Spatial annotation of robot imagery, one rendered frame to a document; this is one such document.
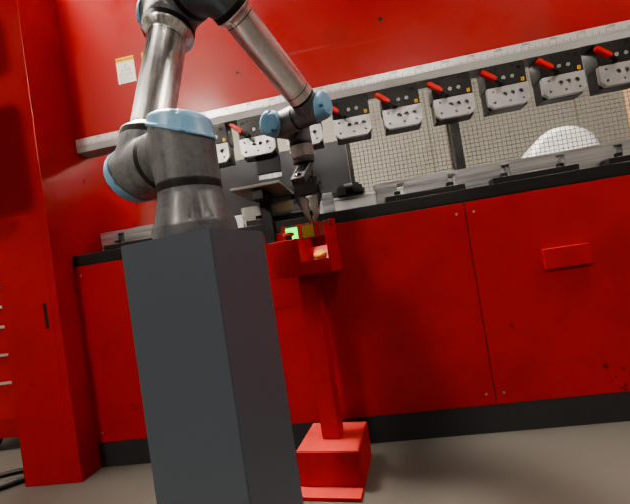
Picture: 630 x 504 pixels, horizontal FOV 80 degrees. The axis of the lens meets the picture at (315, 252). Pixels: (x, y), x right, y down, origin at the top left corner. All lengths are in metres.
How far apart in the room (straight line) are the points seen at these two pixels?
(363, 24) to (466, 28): 0.40
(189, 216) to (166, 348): 0.22
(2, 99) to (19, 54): 0.19
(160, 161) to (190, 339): 0.30
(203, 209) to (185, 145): 0.11
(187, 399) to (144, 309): 0.16
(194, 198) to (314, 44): 1.20
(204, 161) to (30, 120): 1.29
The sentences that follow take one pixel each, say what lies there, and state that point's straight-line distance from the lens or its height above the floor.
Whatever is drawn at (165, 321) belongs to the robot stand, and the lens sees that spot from 0.66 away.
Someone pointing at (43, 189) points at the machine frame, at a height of 1.14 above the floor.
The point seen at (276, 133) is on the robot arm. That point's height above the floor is 1.09.
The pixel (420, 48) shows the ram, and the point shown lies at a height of 1.47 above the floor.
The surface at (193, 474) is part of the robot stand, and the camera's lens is 0.72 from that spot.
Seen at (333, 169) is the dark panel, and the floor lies 1.19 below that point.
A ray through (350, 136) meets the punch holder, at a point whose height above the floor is 1.18.
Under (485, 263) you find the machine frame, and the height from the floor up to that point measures 0.60.
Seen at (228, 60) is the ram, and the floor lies 1.60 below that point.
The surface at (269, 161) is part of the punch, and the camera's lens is 1.64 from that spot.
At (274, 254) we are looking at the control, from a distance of 1.21.
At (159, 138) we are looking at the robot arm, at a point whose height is 0.95.
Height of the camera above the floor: 0.70
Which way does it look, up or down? 2 degrees up
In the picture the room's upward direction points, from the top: 9 degrees counter-clockwise
